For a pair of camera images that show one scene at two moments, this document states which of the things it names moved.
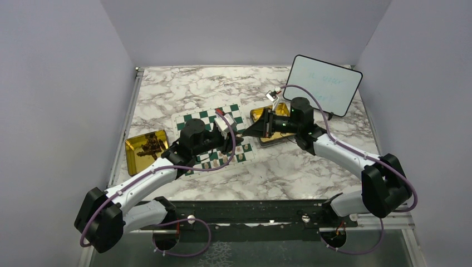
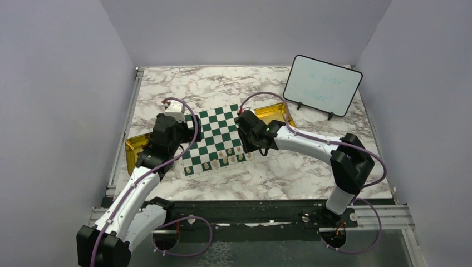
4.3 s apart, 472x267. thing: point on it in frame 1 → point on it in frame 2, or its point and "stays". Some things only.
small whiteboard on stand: (335, 85) stays
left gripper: (226, 144) → (190, 133)
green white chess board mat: (240, 153) stays
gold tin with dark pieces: (143, 149) stays
